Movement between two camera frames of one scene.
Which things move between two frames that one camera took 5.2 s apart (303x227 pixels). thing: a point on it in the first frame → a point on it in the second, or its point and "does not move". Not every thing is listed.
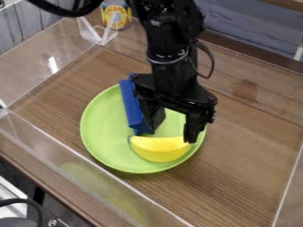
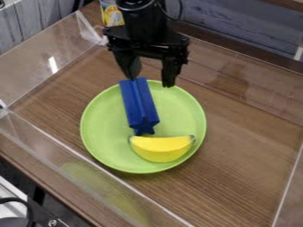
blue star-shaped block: (135, 118) does not move
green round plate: (106, 134) does not move
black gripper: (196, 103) → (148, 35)
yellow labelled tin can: (116, 14) does not move
